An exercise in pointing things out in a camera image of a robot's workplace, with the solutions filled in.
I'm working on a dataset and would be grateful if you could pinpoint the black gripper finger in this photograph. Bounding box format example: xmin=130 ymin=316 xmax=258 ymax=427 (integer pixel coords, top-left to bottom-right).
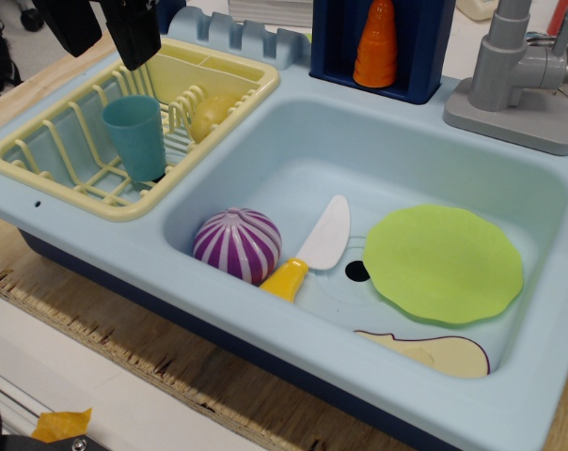
xmin=100 ymin=0 xmax=161 ymax=70
xmin=33 ymin=0 xmax=103 ymax=57

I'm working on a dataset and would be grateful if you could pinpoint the teal plastic cup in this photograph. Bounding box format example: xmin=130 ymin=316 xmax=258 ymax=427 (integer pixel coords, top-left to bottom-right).
xmin=102 ymin=95 xmax=167 ymax=182

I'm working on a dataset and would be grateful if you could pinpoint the pale yellow drying rack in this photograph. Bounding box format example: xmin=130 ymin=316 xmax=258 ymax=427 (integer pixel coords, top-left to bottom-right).
xmin=0 ymin=39 xmax=279 ymax=222

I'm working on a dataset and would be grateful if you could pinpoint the light blue toy sink unit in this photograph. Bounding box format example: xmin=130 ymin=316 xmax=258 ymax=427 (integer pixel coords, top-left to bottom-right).
xmin=0 ymin=6 xmax=568 ymax=451

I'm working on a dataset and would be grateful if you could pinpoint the red cup in background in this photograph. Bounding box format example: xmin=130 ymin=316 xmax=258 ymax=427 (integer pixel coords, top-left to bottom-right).
xmin=546 ymin=0 xmax=568 ymax=36

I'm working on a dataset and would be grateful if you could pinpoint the yellow toy lemon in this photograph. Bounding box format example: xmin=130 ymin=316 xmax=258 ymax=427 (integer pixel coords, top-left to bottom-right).
xmin=189 ymin=95 xmax=238 ymax=143

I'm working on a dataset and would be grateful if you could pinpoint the light blue plate holder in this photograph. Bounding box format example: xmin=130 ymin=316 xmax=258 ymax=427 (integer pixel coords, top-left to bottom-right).
xmin=167 ymin=7 xmax=311 ymax=70

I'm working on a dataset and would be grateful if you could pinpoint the purple striped toy onion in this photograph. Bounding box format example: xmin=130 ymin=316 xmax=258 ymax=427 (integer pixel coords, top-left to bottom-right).
xmin=192 ymin=208 xmax=282 ymax=286

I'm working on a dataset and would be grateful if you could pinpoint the orange toy carrot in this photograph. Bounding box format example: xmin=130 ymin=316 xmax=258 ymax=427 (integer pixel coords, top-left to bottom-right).
xmin=353 ymin=0 xmax=398 ymax=88

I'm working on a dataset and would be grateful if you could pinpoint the dark blue utensil holder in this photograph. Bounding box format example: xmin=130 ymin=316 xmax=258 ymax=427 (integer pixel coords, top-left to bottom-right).
xmin=309 ymin=0 xmax=455 ymax=104

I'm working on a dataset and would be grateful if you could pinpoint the grey toy faucet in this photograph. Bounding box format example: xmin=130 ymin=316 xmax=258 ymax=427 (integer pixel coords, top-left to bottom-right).
xmin=443 ymin=1 xmax=568 ymax=156

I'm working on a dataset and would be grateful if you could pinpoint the green plastic plate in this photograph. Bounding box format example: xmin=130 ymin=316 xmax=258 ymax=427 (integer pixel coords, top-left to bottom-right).
xmin=363 ymin=205 xmax=523 ymax=325

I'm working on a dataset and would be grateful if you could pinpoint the yellow tape piece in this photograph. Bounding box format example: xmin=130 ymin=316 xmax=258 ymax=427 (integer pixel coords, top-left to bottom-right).
xmin=31 ymin=408 xmax=93 ymax=443

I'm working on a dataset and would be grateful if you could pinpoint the toy eggplant half slice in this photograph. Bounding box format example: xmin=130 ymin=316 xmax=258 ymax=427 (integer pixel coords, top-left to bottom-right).
xmin=355 ymin=331 xmax=490 ymax=379

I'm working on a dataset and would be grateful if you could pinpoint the white toy knife yellow handle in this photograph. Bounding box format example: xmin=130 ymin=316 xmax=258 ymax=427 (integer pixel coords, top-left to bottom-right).
xmin=260 ymin=194 xmax=351 ymax=303

